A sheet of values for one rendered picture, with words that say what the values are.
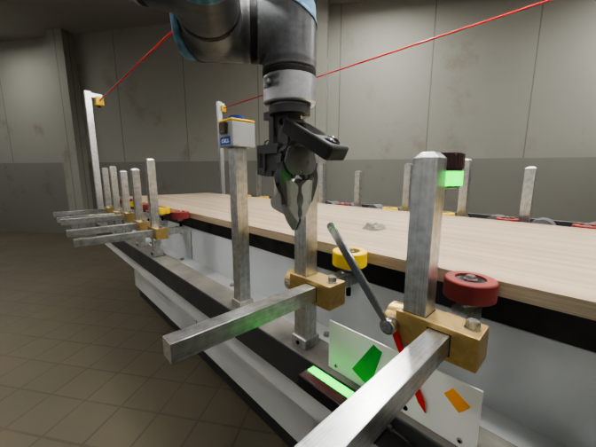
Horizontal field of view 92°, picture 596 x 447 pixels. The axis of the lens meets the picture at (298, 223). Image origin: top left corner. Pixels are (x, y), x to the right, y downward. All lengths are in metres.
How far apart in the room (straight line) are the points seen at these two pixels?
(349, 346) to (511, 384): 0.32
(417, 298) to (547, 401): 0.34
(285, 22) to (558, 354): 0.70
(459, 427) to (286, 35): 0.62
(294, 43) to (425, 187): 0.29
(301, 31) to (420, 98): 4.03
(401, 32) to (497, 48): 1.20
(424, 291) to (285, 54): 0.41
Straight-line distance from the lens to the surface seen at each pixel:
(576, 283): 0.67
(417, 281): 0.47
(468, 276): 0.57
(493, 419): 0.76
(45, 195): 7.07
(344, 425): 0.31
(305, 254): 0.60
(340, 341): 0.59
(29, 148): 7.26
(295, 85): 0.50
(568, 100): 5.10
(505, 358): 0.72
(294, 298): 0.55
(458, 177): 0.49
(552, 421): 0.76
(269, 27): 0.52
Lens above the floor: 1.08
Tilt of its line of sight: 10 degrees down
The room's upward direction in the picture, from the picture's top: straight up
